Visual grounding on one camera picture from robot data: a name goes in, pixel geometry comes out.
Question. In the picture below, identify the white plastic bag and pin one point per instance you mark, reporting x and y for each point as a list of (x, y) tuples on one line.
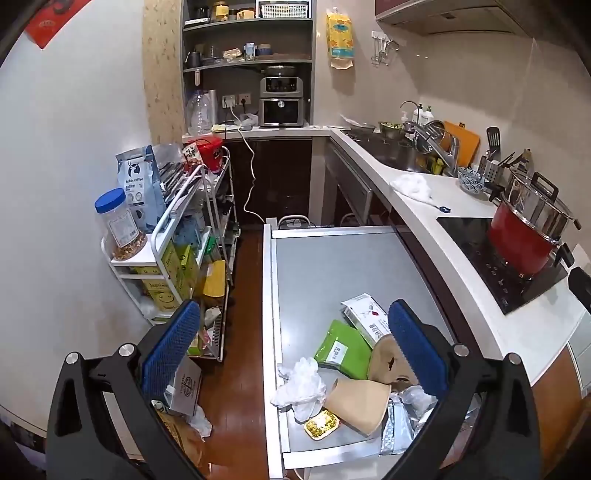
[(302, 383)]

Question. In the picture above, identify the white paper bag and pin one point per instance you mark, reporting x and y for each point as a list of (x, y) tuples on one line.
[(184, 385)]

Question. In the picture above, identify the grey shelf unit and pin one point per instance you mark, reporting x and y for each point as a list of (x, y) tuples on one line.
[(240, 65)]

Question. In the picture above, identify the steel kitchen faucet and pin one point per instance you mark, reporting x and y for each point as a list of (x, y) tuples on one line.
[(443, 147)]

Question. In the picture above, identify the white cloth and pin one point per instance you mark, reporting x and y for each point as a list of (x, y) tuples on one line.
[(411, 184)]

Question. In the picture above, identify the black induction cooktop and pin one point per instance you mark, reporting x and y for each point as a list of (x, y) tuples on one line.
[(471, 249)]

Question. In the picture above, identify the white plastic basket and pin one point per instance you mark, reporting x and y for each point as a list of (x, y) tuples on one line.
[(282, 9)]

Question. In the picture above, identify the steel bowl with greens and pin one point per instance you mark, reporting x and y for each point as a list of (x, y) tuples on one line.
[(391, 129)]

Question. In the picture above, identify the thin gooseneck tap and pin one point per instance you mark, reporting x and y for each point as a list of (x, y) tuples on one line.
[(408, 102)]

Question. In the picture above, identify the grey air fryer oven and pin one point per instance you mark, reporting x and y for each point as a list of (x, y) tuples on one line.
[(281, 110)]

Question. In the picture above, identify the small blue clip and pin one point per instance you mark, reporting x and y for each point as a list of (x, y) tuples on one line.
[(444, 208)]

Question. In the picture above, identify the yellow flat packet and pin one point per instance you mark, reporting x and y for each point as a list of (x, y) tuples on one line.
[(214, 277)]

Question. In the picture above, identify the wall hook rack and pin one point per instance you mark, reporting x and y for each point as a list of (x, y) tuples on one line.
[(382, 44)]

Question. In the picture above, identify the range hood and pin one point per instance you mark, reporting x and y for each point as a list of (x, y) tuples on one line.
[(438, 16)]

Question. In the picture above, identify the white storage cart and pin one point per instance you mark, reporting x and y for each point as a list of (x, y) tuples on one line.
[(131, 267)]

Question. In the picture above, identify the crumpled clear wrapper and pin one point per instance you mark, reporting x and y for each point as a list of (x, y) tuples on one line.
[(413, 398)]

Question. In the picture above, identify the black spatula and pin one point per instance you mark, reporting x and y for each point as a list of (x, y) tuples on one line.
[(493, 138)]

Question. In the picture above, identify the green plastic packet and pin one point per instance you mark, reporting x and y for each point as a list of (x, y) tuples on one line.
[(339, 350)]

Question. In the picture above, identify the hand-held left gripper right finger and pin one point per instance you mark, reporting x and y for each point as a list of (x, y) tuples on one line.
[(415, 350)]

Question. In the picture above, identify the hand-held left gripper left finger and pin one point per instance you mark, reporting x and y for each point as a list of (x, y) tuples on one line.
[(171, 350)]

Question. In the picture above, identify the white soap bottle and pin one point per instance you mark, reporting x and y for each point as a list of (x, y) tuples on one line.
[(418, 114), (429, 114)]

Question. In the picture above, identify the yellow snack packet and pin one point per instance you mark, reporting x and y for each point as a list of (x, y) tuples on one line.
[(320, 425)]

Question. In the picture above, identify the wall socket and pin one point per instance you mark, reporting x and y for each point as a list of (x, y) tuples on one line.
[(242, 98)]

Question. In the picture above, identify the clear plastic water bottle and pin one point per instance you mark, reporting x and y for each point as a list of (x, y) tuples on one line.
[(199, 115)]

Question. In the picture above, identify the orange cutting board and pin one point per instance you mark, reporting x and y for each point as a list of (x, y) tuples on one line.
[(466, 143)]

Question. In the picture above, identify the plastic jar blue lid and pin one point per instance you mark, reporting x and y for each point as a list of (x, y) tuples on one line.
[(121, 226)]

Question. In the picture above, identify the white medicine box red label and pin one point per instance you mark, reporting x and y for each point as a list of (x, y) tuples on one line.
[(364, 316)]

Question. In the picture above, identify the blue white coffee bag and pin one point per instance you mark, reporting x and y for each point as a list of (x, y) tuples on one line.
[(138, 184)]

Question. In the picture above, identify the steel sink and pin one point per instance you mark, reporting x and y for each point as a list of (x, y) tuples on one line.
[(392, 154)]

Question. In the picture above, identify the translucent silver plastic packet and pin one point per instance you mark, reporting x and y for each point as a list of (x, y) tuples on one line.
[(397, 429)]

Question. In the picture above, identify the blue patterned bowl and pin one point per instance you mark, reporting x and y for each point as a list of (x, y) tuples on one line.
[(472, 179)]

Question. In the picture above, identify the yellow smiley box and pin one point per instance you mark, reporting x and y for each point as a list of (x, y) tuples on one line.
[(164, 290)]

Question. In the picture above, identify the steel utensil holder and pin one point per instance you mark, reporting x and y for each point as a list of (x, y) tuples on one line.
[(496, 173)]

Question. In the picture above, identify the red pot with steel lid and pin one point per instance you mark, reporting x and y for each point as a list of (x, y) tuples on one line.
[(517, 244)]

